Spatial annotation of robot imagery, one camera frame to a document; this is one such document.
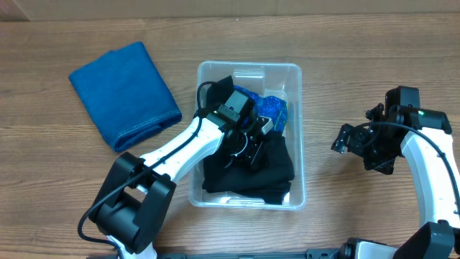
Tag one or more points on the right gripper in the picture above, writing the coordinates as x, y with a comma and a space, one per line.
385, 165

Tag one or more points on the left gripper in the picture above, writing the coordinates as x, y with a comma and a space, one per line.
249, 150

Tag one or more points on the black cloth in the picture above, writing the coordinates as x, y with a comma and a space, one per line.
223, 175
272, 180
219, 92

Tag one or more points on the blue sparkly cloth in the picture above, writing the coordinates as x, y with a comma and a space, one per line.
270, 106

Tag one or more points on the clear plastic container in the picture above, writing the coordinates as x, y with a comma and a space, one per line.
283, 80

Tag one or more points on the blue denim cloth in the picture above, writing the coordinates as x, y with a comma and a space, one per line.
125, 96

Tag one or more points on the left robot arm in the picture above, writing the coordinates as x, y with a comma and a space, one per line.
133, 201

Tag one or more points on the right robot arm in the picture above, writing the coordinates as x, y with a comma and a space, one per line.
400, 127

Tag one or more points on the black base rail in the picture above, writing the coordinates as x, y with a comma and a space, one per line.
313, 253

